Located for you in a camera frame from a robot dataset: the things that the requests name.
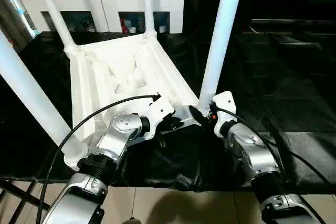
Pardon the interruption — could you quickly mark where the white plastic table leg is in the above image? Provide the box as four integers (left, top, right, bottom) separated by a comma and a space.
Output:
141, 0, 158, 38
30, 0, 80, 54
198, 0, 246, 115
0, 30, 74, 148

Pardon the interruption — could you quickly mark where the white plastic table top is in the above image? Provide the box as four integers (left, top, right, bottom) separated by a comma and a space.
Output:
63, 33, 211, 171

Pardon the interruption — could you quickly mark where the black work mat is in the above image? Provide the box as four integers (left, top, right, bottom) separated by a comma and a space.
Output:
0, 27, 336, 196

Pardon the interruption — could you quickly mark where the black flat bar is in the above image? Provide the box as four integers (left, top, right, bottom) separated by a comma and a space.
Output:
249, 18, 336, 31

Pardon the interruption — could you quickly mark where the black folding table frame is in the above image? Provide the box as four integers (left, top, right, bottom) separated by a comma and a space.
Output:
0, 178, 43, 224

